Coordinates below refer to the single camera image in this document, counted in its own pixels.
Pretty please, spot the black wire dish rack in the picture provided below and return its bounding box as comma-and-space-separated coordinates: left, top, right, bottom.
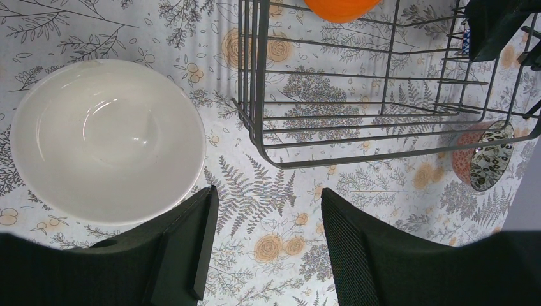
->
232, 1, 540, 169

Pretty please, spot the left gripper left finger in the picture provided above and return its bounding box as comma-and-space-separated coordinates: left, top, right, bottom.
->
1, 186, 219, 305

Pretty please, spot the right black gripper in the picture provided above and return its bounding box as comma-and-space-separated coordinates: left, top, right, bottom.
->
464, 0, 540, 62

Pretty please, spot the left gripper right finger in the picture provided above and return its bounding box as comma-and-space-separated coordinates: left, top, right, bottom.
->
321, 188, 540, 305

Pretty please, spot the beige bowl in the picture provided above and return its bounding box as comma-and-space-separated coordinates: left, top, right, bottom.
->
10, 59, 206, 226

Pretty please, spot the orange bowl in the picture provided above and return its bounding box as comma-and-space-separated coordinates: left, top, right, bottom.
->
304, 0, 380, 24

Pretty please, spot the blue zigzag pattern bowl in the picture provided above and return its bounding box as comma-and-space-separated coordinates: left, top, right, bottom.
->
461, 29, 470, 55

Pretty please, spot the floral patterned table mat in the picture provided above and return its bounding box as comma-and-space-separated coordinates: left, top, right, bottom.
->
1, 1, 537, 305

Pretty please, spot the pink speckled bowl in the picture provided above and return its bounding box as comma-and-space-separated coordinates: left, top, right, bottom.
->
451, 120, 515, 192

